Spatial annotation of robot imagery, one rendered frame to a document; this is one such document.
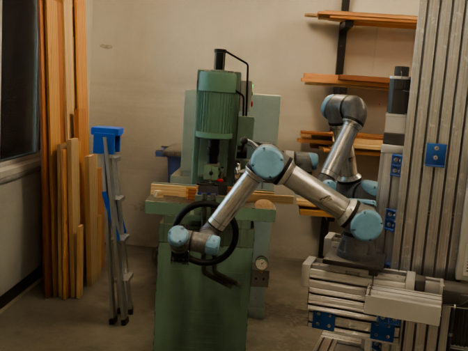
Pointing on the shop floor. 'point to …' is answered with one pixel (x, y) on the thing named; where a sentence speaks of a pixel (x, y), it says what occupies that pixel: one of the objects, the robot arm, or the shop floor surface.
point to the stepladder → (108, 143)
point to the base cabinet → (201, 303)
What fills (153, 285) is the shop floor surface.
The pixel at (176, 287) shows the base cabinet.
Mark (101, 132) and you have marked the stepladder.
